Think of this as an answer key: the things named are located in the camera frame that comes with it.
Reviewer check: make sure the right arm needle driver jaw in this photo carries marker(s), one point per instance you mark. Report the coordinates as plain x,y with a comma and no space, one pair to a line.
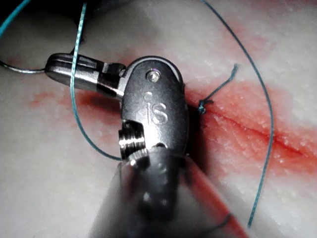
84,79
86,63

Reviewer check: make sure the right arm needle driver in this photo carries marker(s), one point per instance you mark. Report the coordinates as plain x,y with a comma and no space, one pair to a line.
158,111

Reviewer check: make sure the curved steel needle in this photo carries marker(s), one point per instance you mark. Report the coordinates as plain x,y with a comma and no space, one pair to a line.
22,70

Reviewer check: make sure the dark right arm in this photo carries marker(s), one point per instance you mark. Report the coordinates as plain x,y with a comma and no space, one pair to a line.
158,198

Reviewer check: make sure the blue stitching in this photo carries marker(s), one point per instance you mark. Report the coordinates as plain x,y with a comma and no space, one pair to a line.
202,107

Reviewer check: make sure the tissue pad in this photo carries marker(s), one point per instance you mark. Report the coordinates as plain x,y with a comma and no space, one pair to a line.
49,178

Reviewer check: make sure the blue thread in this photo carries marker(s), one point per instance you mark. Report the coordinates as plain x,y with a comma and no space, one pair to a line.
270,109

